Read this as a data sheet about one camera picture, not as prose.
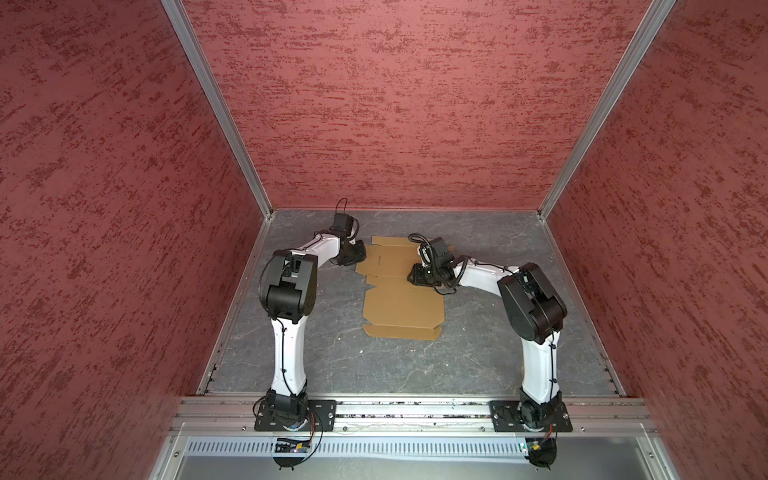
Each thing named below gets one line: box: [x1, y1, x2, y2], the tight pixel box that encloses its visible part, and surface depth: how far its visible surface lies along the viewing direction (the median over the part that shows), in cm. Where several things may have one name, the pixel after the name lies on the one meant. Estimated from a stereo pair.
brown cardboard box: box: [355, 236, 445, 341], surface depth 96 cm
